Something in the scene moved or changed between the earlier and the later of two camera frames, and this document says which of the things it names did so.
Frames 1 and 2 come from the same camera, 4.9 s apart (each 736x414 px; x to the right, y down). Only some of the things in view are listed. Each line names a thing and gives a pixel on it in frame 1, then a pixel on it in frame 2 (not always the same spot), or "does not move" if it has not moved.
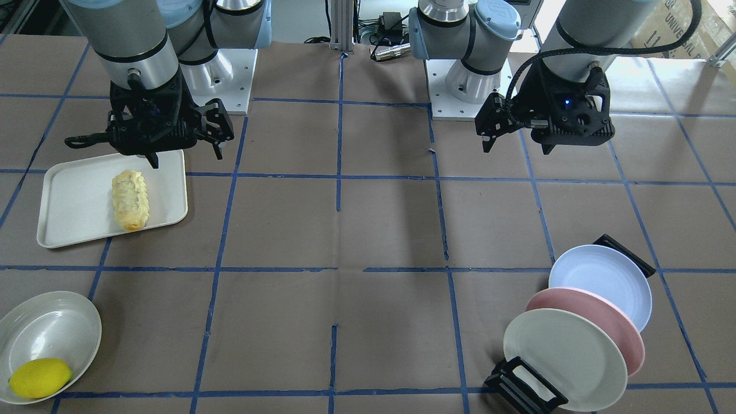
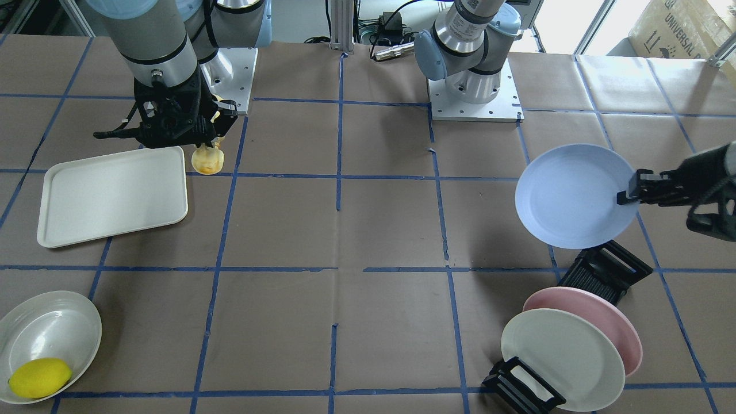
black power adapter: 391,20 does not move
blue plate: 609,273 to 568,194
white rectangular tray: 76,203 does not move
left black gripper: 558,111 to 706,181
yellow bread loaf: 130,199 to 207,159
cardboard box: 670,21 does not move
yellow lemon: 39,378 does not move
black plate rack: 525,400 does not move
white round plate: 572,354 does not move
